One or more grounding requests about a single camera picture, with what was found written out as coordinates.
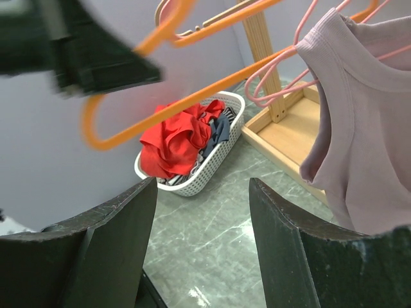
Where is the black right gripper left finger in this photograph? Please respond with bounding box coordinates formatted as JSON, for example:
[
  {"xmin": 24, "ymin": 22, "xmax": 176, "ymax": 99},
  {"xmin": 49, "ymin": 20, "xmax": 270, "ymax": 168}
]
[{"xmin": 1, "ymin": 178, "xmax": 158, "ymax": 307}]

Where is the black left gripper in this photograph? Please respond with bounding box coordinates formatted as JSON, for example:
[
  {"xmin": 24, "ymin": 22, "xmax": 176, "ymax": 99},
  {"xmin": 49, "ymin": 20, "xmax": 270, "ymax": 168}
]
[{"xmin": 1, "ymin": 1, "xmax": 162, "ymax": 96}]

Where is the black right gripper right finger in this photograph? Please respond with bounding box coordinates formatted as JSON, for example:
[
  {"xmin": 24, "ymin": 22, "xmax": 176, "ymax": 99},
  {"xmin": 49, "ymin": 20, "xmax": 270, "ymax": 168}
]
[{"xmin": 249, "ymin": 178, "xmax": 410, "ymax": 307}]

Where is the orange hanger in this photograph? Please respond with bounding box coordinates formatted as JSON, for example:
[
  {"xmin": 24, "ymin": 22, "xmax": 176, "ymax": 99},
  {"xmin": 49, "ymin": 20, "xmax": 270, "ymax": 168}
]
[{"xmin": 80, "ymin": 0, "xmax": 380, "ymax": 152}]

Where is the mauve pink top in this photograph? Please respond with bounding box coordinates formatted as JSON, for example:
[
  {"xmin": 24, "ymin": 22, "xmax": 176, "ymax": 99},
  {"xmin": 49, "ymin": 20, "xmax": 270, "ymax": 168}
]
[{"xmin": 296, "ymin": 9, "xmax": 410, "ymax": 235}]

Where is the navy blue printed top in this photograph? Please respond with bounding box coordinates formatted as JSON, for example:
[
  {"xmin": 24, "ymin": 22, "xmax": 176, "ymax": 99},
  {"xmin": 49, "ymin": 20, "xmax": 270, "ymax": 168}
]
[{"xmin": 200, "ymin": 114, "xmax": 230, "ymax": 159}]

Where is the wooden clothes rack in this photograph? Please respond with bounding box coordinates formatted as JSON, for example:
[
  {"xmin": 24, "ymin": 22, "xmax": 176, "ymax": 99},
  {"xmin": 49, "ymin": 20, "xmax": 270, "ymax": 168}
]
[{"xmin": 241, "ymin": 12, "xmax": 327, "ymax": 204}]

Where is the white perforated plastic basket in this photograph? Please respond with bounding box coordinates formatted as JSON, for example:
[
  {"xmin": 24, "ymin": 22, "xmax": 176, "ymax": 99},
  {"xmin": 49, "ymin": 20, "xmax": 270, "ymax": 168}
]
[{"xmin": 134, "ymin": 91, "xmax": 245, "ymax": 196}]

